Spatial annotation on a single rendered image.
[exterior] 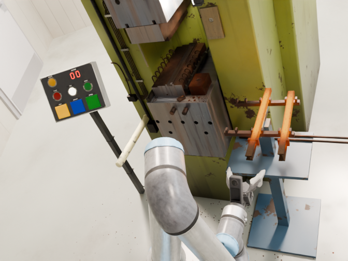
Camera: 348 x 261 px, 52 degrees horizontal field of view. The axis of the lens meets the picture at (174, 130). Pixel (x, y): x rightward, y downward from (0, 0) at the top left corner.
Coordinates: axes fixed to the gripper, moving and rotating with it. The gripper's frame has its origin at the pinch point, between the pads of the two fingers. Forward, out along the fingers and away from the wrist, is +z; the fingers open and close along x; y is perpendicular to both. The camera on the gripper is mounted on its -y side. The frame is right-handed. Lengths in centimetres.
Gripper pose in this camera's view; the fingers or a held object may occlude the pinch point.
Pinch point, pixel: (246, 167)
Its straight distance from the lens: 151.7
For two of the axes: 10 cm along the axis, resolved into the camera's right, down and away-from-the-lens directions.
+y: 3.1, 7.1, 6.3
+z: 3.5, -7.0, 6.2
